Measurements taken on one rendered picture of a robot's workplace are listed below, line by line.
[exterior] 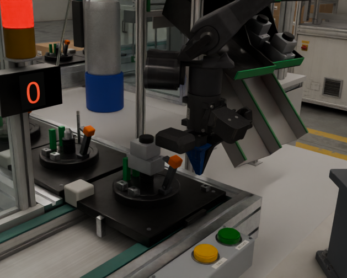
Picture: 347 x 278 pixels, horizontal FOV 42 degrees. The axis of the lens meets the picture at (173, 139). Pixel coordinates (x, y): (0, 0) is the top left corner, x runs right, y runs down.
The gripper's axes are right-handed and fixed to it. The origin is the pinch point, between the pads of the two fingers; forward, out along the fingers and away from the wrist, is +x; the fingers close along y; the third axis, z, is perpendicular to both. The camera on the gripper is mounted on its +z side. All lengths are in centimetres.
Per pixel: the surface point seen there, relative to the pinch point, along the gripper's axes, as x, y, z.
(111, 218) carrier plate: 12.1, -12.0, -10.7
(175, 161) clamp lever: 2.1, -0.9, -5.0
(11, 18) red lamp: -23.3, -21.5, -23.5
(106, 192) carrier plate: 12.2, -5.8, -19.2
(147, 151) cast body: 1.8, -2.1, -11.3
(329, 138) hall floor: 110, 330, -97
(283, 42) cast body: -16.2, 39.7, -6.7
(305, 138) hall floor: 110, 313, -112
